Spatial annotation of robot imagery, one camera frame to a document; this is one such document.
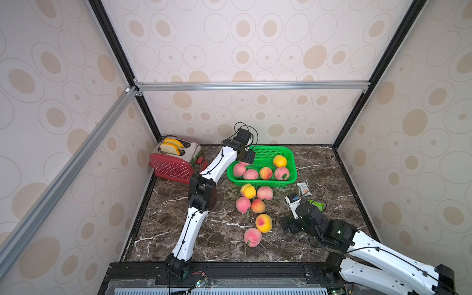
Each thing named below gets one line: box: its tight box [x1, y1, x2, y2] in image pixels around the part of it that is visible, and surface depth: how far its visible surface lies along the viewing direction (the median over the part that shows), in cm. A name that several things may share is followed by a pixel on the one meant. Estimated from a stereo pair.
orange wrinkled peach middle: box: [251, 198, 266, 214], surface depth 90 cm
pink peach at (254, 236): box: [243, 228, 263, 248], surface depth 80 cm
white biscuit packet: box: [296, 182, 313, 197], surface depth 99 cm
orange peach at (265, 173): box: [259, 166, 273, 181], surface depth 102 cm
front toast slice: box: [159, 143, 181, 155], surface depth 94 cm
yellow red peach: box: [255, 213, 273, 234], surface depth 83 cm
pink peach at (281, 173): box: [274, 166, 290, 181], surface depth 101 cm
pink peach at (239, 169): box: [233, 163, 246, 177], surface depth 102 cm
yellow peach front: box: [272, 154, 288, 168], surface depth 107 cm
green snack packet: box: [307, 198, 326, 213], surface depth 94 cm
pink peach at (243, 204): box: [235, 196, 252, 214], surface depth 90 cm
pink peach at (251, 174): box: [243, 169, 259, 181], surface depth 101 cm
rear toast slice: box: [162, 137, 185, 149], surface depth 95 cm
